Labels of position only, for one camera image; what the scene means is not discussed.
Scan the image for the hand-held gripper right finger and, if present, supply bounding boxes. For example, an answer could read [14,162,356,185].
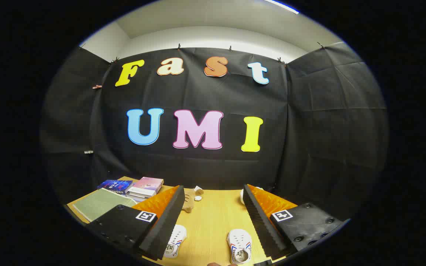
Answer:
[243,184,347,260]

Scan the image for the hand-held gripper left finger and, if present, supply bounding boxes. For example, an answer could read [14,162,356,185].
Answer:
[87,185,186,261]

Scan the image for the white canvas shoe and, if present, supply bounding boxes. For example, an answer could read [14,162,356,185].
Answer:
[227,229,252,265]
[163,224,187,258]

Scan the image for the green fabric storage box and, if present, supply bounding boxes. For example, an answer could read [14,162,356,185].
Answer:
[72,188,138,223]

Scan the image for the brown plush toy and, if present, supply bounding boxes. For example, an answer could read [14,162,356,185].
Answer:
[182,186,205,214]

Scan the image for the white plush toy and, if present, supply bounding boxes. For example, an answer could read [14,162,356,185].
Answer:
[240,187,264,205]

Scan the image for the pink cover book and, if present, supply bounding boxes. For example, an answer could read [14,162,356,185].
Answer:
[128,177,164,196]

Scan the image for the black backdrop cloth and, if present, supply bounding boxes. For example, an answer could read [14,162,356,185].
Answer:
[40,41,389,218]

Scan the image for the dark blue book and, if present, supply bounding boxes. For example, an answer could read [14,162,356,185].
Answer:
[97,180,134,195]

